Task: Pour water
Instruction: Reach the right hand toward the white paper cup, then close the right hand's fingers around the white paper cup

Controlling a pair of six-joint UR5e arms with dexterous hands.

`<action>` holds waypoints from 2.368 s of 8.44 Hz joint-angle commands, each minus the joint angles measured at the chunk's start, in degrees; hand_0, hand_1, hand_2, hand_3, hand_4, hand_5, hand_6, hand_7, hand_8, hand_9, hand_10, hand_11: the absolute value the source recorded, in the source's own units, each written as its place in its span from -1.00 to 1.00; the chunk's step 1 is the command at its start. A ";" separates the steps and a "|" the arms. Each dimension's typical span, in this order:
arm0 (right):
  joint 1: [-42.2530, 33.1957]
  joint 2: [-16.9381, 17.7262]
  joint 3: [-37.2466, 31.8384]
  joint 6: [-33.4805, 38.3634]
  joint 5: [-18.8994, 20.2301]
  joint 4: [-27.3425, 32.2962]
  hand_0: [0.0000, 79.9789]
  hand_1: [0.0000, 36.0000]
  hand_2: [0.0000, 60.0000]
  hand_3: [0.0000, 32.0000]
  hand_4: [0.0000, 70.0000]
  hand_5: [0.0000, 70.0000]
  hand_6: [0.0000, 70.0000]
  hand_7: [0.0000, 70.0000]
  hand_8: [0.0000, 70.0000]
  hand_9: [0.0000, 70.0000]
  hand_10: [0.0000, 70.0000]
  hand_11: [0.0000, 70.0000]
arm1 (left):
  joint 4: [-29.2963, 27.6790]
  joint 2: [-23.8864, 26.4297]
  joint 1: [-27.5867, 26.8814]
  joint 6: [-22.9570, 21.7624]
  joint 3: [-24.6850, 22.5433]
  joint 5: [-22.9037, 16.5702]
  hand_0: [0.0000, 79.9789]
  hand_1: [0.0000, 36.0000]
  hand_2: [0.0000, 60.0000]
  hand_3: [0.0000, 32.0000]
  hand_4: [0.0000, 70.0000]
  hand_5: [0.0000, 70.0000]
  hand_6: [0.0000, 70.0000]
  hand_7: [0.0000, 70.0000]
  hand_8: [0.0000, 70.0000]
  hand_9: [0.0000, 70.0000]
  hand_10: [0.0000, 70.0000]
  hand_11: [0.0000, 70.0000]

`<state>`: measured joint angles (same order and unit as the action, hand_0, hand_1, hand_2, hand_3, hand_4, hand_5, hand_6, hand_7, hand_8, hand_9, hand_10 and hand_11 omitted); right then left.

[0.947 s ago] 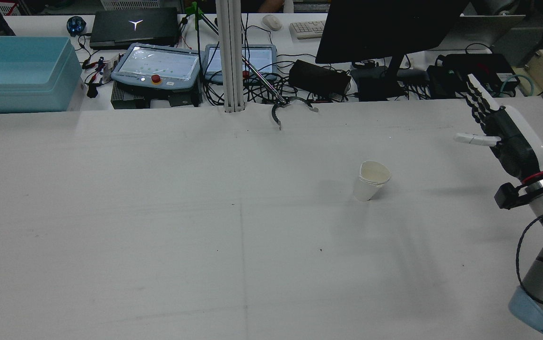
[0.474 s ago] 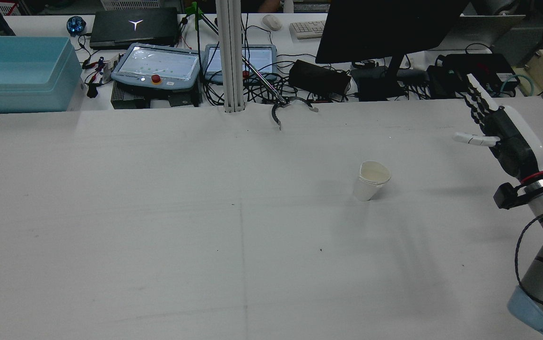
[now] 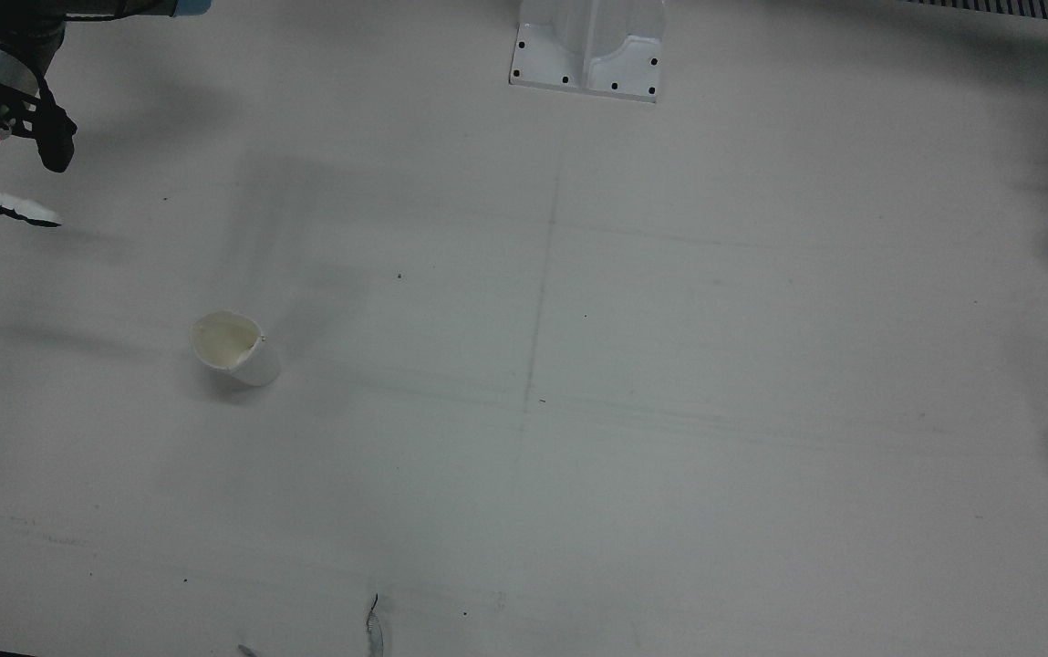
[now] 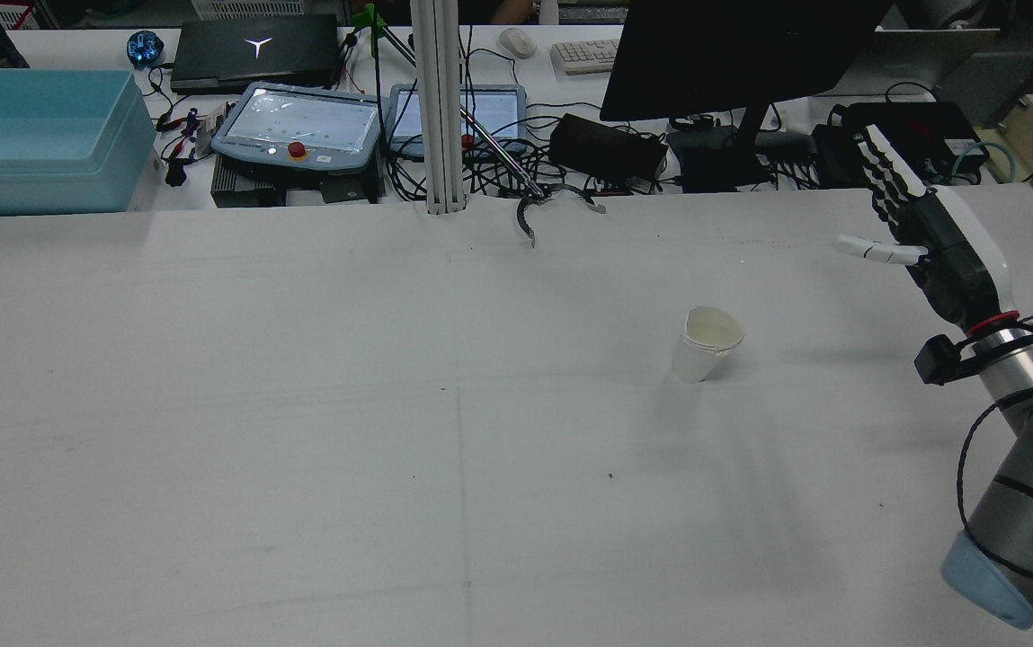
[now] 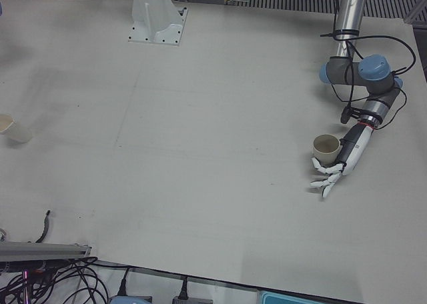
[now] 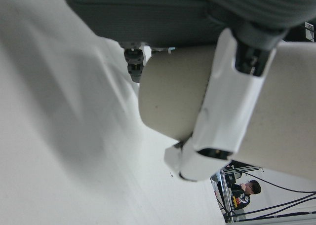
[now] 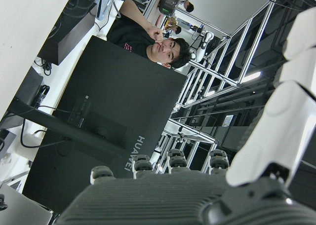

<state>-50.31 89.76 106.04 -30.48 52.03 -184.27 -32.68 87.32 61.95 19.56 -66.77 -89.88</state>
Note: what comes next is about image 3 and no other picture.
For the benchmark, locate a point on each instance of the grey ribbed metal panel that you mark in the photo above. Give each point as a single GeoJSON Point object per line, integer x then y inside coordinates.
{"type": "Point", "coordinates": [1007, 7]}

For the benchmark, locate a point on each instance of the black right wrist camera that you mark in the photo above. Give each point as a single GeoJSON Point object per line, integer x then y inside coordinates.
{"type": "Point", "coordinates": [54, 132]}

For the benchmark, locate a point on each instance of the white paper cup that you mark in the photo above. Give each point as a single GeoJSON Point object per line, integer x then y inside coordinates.
{"type": "Point", "coordinates": [236, 351]}

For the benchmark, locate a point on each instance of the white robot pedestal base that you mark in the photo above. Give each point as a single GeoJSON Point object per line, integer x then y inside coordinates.
{"type": "Point", "coordinates": [589, 50]}

